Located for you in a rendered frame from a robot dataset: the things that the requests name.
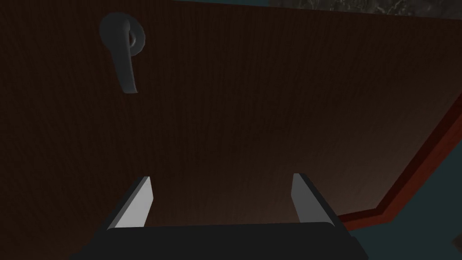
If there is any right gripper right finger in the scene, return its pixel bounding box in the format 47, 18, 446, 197
291, 173, 342, 228

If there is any dark brown wooden door leaf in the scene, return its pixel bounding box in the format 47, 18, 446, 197
0, 0, 462, 260

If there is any grey lever door handle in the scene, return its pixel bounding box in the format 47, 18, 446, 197
99, 12, 147, 94

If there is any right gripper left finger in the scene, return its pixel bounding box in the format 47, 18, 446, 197
106, 176, 154, 231

